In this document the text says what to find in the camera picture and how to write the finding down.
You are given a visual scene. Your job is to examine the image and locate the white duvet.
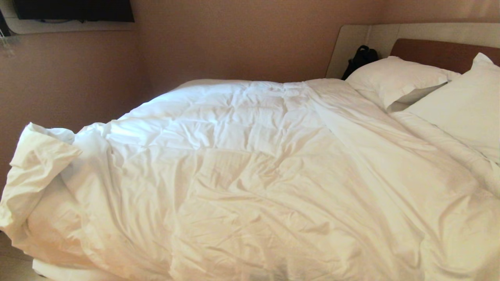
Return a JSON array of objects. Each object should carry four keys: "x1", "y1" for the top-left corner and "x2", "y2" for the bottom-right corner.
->
[{"x1": 0, "y1": 78, "x2": 500, "y2": 281}]

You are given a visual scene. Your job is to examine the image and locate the brown and white headboard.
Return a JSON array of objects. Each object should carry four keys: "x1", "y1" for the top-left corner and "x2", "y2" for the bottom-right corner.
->
[{"x1": 326, "y1": 22, "x2": 500, "y2": 80}]

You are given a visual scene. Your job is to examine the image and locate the black bag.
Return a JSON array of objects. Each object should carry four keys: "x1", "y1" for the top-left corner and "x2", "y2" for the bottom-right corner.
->
[{"x1": 341, "y1": 45, "x2": 379, "y2": 80}]

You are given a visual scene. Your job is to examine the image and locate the white pillow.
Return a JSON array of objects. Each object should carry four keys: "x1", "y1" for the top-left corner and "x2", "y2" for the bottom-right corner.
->
[
  {"x1": 346, "y1": 56, "x2": 461, "y2": 113},
  {"x1": 405, "y1": 53, "x2": 500, "y2": 164}
]

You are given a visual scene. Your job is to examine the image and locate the brown wooden headboard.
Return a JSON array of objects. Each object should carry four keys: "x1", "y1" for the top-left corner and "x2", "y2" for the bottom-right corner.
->
[{"x1": 390, "y1": 38, "x2": 500, "y2": 75}]

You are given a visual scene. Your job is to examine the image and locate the white mattress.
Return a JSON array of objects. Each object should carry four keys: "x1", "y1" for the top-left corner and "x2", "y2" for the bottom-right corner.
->
[{"x1": 32, "y1": 259, "x2": 129, "y2": 281}]

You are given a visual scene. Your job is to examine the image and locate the black wall television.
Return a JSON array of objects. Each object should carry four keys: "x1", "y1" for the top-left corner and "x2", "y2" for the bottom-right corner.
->
[{"x1": 12, "y1": 0, "x2": 135, "y2": 23}]

